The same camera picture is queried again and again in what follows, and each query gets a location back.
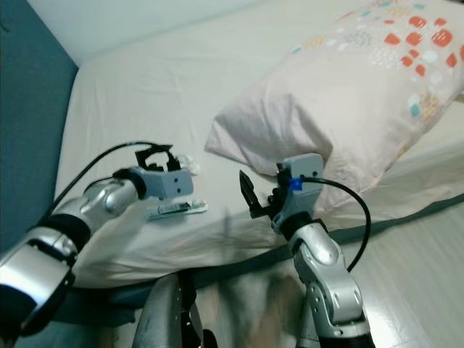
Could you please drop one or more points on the white pen-shaped tube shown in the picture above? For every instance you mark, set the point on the white pen-shaped tube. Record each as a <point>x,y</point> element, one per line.
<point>177,209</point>

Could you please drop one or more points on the pink pillow with dot print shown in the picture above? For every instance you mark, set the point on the pink pillow with dot print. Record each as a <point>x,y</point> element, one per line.
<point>341,101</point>

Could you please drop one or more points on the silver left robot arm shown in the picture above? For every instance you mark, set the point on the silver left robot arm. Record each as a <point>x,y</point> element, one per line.
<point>43,268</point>

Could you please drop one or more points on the dark teal upholstered headboard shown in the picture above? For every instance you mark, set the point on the dark teal upholstered headboard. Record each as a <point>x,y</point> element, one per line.
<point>29,130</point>

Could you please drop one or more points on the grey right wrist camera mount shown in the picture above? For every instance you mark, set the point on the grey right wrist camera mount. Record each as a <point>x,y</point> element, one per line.
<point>304,168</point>

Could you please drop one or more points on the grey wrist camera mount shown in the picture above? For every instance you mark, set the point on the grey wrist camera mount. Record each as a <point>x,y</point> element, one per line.
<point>174,183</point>
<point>304,168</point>

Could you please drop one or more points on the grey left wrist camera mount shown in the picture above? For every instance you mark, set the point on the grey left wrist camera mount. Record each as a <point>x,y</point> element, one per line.
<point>174,183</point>

